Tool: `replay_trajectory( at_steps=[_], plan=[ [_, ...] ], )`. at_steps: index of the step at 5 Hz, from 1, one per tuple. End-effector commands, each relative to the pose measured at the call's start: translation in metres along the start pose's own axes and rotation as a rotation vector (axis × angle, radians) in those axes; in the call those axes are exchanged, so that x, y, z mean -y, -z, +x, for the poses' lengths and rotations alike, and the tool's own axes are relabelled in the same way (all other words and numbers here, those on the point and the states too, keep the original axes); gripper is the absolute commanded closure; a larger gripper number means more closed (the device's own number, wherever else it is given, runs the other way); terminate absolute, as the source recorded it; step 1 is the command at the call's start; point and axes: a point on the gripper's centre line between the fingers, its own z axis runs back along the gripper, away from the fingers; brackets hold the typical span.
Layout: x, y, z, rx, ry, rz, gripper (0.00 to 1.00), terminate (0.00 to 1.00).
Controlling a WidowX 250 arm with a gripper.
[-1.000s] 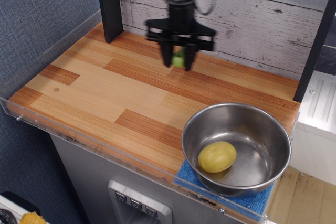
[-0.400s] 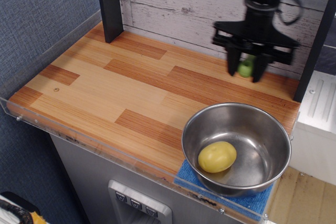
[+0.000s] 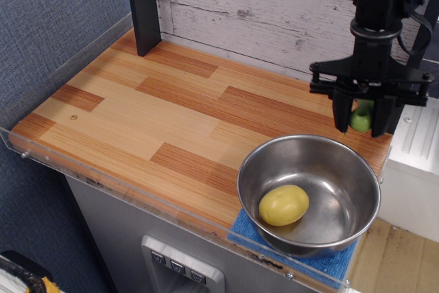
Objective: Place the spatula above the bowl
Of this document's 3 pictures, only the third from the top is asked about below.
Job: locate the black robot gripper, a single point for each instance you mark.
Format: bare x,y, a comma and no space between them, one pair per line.
370,73

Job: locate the green handled metal spatula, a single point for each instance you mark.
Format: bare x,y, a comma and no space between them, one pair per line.
361,117

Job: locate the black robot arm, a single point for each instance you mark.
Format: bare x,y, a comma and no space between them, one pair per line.
377,15

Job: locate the stainless steel bowl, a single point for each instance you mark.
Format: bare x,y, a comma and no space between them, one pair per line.
344,193

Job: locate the white toy sink counter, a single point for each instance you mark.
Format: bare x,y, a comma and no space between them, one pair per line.
409,178

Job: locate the yellow toy potato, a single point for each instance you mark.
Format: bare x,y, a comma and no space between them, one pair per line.
284,205

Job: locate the blue microfiber cloth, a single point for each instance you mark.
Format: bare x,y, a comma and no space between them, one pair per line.
329,270

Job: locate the clear acrylic table guard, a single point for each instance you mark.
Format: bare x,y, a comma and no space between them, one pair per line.
166,131

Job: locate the silver dispenser button panel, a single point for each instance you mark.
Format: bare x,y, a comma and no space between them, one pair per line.
171,270

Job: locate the grey toy fridge cabinet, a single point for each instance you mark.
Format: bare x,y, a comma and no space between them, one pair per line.
117,228

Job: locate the yellow object bottom left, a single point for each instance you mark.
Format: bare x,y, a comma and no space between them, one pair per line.
50,287

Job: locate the black vertical post right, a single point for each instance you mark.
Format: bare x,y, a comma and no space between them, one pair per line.
424,51

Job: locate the black vertical post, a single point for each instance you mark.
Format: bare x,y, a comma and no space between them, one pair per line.
146,25
424,51

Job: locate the black vertical post left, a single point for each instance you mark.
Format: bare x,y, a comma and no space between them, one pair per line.
146,25

